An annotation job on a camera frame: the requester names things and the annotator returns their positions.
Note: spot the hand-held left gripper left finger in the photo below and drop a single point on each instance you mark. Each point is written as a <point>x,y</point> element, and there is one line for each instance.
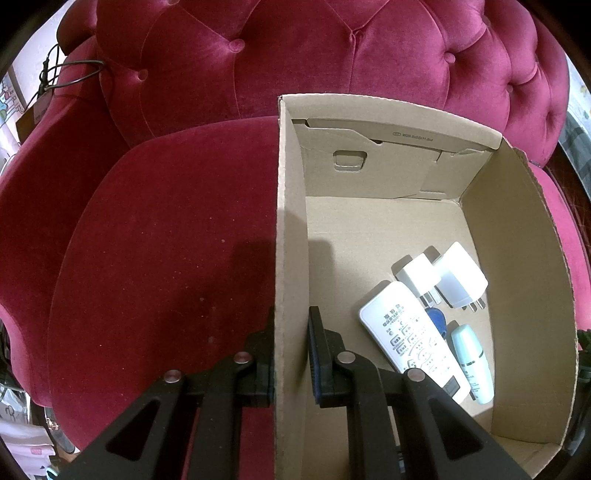
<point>258,364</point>

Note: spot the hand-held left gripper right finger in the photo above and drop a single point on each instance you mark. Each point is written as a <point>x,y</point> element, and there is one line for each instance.
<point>315,357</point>

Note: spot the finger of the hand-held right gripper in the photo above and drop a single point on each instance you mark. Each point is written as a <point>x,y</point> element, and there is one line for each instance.
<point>585,346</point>

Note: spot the white remote control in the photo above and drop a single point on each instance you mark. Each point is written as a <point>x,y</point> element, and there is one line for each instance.
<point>397,318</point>

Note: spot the pale teal bottle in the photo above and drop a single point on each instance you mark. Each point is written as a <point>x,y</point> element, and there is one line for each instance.
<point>471,360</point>

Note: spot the blue key fob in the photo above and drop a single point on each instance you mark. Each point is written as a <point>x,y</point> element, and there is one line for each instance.
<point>436,318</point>

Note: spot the white charger plug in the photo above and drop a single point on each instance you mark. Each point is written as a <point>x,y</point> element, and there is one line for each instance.
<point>418,274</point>
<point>461,277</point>

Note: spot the brown cardboard box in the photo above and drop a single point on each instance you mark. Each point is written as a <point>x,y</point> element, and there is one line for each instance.
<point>369,221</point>

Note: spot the red velvet tufted armchair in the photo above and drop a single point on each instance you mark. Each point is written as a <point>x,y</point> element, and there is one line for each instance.
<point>161,254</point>

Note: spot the pink printed bag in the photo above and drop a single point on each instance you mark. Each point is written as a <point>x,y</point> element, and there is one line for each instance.
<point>23,443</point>

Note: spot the brown tag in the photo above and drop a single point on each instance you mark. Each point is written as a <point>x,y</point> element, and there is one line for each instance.
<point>34,115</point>

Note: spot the cartoon printed curtain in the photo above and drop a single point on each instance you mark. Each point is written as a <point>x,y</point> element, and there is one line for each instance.
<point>11,106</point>

